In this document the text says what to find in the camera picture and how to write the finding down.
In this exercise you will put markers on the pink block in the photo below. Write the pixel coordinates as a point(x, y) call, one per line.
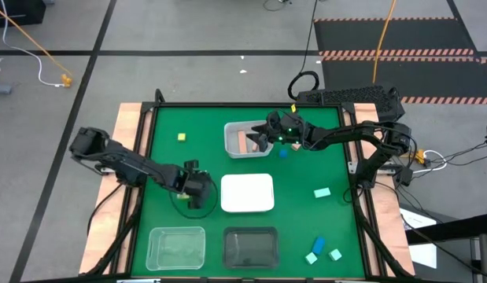
point(242, 142)
point(255, 148)
point(296, 147)

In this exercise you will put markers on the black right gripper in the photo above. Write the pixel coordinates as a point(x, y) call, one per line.
point(288, 131)

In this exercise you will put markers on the teal cube block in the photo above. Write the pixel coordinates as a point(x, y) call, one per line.
point(311, 258)
point(335, 254)

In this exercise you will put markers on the yellow cube block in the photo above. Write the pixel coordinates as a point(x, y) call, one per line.
point(181, 137)

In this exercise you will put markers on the black floor box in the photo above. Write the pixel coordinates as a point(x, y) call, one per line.
point(15, 12)

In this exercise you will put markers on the black metal beam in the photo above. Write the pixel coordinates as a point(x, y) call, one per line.
point(443, 230)

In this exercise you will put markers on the white plastic storage bin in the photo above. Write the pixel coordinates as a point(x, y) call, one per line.
point(247, 192)
point(229, 137)

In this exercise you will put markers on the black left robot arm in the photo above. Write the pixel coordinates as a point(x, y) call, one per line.
point(125, 165)

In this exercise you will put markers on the grey floor object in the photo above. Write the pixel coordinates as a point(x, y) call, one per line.
point(0, 88)

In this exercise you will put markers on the blue long block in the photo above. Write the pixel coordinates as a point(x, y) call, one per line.
point(318, 245)

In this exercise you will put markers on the black hazard-striped floor mat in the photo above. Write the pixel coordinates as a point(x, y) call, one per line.
point(404, 39)

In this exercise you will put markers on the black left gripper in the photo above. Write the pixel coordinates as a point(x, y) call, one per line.
point(196, 184)

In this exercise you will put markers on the clear plastic bin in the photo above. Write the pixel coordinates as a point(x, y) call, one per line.
point(176, 248)

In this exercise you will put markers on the teal long block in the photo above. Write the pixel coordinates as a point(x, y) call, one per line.
point(322, 192)

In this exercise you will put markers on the white paper sheet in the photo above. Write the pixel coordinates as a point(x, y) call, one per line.
point(418, 220)

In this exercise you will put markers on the green table mat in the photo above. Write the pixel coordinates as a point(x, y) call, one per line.
point(306, 220)

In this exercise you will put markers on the blue cube block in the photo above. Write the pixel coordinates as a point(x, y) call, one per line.
point(282, 153)

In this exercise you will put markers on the dark smoked plastic bin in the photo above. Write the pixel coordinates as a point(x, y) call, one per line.
point(251, 247)

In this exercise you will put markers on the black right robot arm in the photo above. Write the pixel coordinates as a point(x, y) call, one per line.
point(345, 135)

